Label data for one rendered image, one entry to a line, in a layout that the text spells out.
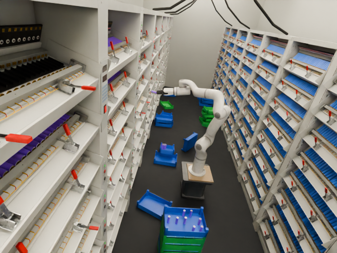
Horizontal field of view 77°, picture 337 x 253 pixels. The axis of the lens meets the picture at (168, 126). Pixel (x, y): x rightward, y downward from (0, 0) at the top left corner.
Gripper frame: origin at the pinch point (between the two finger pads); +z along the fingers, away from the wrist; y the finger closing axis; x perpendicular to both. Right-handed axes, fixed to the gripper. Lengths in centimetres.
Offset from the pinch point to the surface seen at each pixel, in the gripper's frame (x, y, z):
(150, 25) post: -61, -9, 2
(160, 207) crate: 105, 51, 3
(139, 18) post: -66, 61, -2
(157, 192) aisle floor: 105, 31, 9
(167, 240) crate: 72, 109, -11
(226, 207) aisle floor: 121, 36, -66
